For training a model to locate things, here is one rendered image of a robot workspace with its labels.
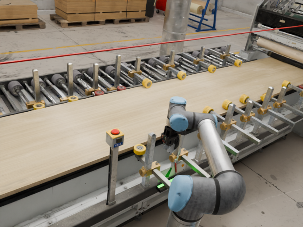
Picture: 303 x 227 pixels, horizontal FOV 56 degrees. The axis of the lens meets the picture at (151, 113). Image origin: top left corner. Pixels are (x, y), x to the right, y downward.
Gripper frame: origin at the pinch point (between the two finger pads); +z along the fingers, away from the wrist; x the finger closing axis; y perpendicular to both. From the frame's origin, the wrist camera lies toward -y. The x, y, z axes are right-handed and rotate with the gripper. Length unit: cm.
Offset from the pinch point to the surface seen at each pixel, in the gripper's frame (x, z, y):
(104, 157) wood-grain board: -26.4, 11.6, 30.2
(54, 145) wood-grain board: -52, 11, 52
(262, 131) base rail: -6, 31, -125
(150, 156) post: -6.2, 4.7, 10.6
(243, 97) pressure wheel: -30, 4, -116
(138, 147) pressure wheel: -22.5, 10.4, 6.9
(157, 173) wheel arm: -1.3, 16.1, 6.9
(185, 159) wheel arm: -1.6, 15.0, -17.5
